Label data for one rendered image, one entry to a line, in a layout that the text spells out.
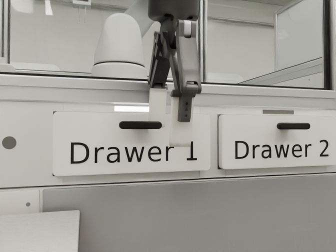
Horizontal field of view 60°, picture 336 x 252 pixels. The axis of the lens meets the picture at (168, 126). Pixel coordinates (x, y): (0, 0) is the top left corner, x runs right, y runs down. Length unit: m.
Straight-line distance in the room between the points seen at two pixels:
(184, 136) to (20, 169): 0.30
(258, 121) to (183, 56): 0.30
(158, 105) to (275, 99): 0.28
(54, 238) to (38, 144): 0.19
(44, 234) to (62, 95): 0.24
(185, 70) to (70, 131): 0.25
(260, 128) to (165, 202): 0.25
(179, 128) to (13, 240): 0.25
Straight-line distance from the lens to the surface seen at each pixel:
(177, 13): 0.43
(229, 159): 0.60
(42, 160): 0.55
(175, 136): 0.39
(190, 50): 0.38
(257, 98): 0.66
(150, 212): 0.58
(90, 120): 0.53
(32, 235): 0.44
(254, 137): 0.63
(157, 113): 0.52
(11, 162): 0.56
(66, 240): 0.40
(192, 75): 0.37
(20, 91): 0.56
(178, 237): 0.61
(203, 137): 0.57
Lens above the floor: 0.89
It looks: 1 degrees up
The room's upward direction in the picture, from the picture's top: straight up
